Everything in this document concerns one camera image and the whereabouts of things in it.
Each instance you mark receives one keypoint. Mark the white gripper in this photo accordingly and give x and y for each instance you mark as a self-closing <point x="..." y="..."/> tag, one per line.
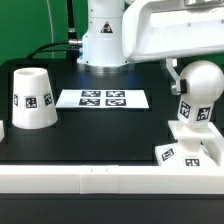
<point x="160" y="29"/>

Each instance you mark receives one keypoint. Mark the white front fence bar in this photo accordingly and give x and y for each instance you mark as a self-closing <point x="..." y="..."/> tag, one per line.
<point x="110" y="180"/>

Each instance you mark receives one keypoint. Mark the white lamp base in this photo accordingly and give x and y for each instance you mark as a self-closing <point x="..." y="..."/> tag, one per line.
<point x="188" y="150"/>

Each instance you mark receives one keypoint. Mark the white left fence bar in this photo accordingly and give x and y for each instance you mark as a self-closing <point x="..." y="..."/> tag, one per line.
<point x="2" y="134"/>

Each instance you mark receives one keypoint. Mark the white lamp bulb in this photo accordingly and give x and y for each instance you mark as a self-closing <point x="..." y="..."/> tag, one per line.
<point x="204" y="85"/>

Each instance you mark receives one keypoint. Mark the white lamp shade cone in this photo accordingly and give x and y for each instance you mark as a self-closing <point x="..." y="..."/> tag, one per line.
<point x="33" y="102"/>

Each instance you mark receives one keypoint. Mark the white marker sheet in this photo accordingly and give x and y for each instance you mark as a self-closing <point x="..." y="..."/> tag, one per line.
<point x="81" y="98"/>

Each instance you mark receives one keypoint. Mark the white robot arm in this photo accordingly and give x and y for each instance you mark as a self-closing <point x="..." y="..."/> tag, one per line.
<point x="102" y="49"/>

